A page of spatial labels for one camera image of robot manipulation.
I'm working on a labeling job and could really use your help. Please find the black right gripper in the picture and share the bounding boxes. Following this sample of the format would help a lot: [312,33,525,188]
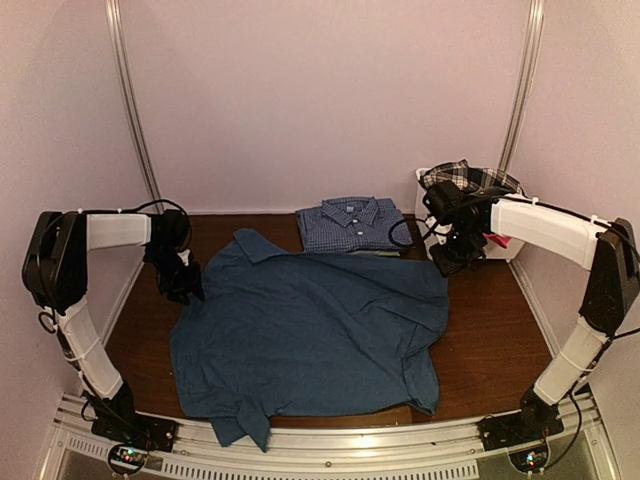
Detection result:
[429,224,485,279]

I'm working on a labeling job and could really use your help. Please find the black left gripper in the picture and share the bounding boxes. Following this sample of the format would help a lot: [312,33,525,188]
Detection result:
[145,246,205,306]

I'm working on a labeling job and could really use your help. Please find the dark blue polo shirt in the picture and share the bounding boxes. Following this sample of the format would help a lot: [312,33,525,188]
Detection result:
[170,229,449,449]

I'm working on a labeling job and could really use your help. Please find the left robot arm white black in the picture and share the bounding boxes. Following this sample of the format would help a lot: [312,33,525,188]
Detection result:
[21,205,204,400]

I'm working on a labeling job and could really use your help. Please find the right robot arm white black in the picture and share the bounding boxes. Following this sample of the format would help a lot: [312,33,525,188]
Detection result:
[423,181,639,442]

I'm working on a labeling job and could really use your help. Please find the white plastic laundry bin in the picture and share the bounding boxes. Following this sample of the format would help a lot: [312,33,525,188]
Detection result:
[415,168,524,262]

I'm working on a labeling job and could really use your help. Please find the pink cloth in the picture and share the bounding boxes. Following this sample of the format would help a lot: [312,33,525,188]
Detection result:
[488,235,511,249]

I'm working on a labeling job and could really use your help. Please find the black white plaid shirt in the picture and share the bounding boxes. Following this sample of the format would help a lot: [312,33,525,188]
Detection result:
[418,159,524,195]

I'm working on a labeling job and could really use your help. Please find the light patterned folded garment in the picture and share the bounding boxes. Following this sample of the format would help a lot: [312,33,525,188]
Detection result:
[349,250,400,258]

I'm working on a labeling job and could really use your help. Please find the blue checked folded shirt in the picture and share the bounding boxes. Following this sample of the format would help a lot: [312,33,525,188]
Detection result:
[295,197,413,253]

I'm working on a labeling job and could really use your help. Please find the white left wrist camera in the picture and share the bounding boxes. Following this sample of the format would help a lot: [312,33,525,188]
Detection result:
[177,249,194,266]

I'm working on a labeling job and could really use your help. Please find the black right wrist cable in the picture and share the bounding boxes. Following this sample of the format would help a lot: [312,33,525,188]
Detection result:
[387,219,436,249]

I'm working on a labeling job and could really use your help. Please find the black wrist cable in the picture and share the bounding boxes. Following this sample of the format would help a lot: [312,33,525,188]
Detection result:
[387,219,436,249]
[132,199,194,251]

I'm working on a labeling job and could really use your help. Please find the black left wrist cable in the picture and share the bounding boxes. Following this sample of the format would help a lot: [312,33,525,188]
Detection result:
[132,199,194,251]

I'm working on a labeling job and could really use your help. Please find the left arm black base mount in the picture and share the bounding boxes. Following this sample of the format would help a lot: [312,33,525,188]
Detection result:
[91,414,178,477]

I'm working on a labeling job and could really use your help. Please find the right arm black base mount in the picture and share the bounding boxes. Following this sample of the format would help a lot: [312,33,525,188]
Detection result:
[476,407,564,476]

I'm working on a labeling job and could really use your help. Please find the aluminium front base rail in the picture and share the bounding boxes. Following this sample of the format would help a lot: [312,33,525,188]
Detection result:
[42,392,614,480]

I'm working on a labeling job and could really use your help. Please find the right aluminium frame post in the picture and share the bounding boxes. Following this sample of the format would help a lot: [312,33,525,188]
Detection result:
[498,0,545,172]

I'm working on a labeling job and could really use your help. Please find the aluminium frame post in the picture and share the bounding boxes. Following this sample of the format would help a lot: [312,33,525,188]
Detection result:
[498,0,545,172]
[104,0,161,200]

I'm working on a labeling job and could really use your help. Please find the left aluminium frame post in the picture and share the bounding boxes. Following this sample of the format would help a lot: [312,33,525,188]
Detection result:
[104,0,161,200]

